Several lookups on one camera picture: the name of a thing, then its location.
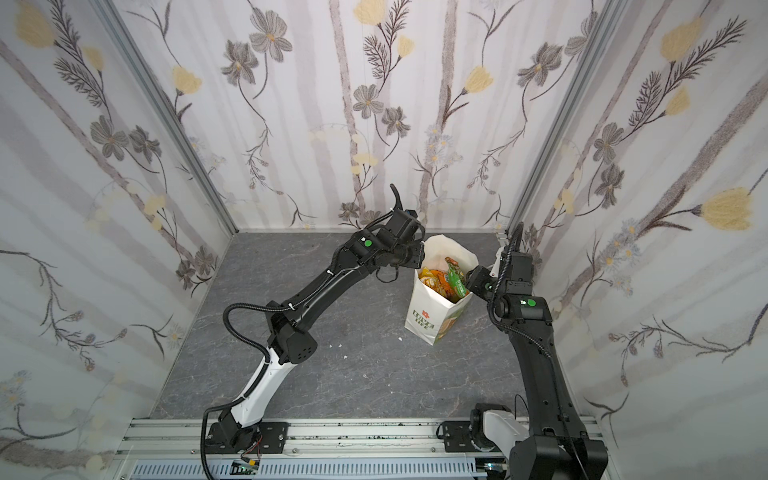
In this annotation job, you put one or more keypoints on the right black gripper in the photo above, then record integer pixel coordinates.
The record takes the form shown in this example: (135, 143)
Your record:
(480, 282)

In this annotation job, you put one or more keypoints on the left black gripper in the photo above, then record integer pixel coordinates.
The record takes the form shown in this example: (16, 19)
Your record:
(411, 253)

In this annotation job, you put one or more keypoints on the green snack packet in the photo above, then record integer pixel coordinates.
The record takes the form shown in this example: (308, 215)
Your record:
(456, 280)

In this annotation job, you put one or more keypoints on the yellow snack packet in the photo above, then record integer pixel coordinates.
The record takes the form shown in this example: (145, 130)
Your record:
(437, 280)

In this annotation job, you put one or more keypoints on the white floral paper bag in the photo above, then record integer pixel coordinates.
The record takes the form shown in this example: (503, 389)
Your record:
(429, 315)

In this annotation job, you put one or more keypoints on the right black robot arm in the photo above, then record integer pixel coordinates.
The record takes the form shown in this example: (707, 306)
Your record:
(554, 443)

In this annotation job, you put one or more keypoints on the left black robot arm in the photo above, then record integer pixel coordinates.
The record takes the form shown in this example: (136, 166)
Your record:
(395, 239)

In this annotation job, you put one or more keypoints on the white vented cable duct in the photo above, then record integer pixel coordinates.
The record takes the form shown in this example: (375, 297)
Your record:
(354, 468)

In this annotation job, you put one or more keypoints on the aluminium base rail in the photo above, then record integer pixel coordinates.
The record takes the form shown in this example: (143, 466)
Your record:
(310, 438)

